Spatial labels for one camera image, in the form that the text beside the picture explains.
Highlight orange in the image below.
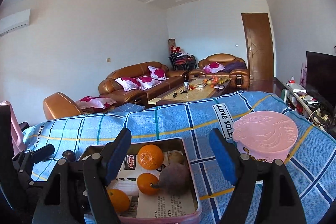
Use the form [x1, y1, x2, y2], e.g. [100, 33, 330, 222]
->
[107, 189, 130, 214]
[137, 144, 164, 170]
[137, 173, 159, 196]

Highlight purple passion fruit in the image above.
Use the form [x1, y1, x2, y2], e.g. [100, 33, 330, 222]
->
[150, 162, 191, 195]

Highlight small tan longan fruit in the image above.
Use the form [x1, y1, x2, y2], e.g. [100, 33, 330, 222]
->
[168, 152, 185, 165]

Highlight pink plastic pitcher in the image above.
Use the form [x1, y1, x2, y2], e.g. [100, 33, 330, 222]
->
[1, 101, 26, 156]

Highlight dark red date left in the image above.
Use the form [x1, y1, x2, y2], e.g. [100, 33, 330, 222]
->
[62, 150, 76, 162]

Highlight blue plaid table cloth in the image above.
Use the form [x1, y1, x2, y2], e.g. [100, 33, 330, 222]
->
[23, 92, 335, 223]

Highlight pink cartoon lidded cup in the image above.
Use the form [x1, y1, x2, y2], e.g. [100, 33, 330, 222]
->
[232, 111, 298, 162]

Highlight flower cushion near ottoman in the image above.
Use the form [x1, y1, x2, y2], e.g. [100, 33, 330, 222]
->
[75, 96, 117, 112]

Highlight pink tin box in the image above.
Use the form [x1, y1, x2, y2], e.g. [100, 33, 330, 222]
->
[77, 137, 203, 224]

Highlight printed paper sheet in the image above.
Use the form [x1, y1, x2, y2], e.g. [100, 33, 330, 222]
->
[108, 150, 198, 218]

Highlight white tv stand shelf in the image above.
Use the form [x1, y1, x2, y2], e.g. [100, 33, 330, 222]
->
[282, 83, 335, 134]

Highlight brown leather three-seat sofa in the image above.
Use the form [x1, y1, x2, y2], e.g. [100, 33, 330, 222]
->
[98, 61, 188, 105]

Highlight fruit pile on coffee table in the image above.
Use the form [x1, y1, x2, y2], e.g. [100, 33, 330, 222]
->
[202, 76, 231, 88]

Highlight wooden coffee table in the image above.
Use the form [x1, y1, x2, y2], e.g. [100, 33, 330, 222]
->
[148, 77, 231, 106]

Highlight white air conditioner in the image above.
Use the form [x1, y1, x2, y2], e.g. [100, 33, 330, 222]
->
[0, 9, 31, 36]

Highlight brown leather armchair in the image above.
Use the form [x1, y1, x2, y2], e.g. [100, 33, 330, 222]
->
[189, 53, 250, 89]

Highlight armchair flower cushion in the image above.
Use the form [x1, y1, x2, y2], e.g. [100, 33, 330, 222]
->
[203, 62, 225, 74]

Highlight black television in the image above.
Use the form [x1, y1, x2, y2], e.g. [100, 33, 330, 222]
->
[306, 51, 336, 110]

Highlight white pink flower cushion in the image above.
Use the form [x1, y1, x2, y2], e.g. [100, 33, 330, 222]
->
[147, 66, 167, 81]

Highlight brown wooden door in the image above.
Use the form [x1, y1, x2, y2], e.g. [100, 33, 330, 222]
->
[241, 13, 274, 81]

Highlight stacked dark chairs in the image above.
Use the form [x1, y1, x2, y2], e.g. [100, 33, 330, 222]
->
[169, 46, 198, 72]

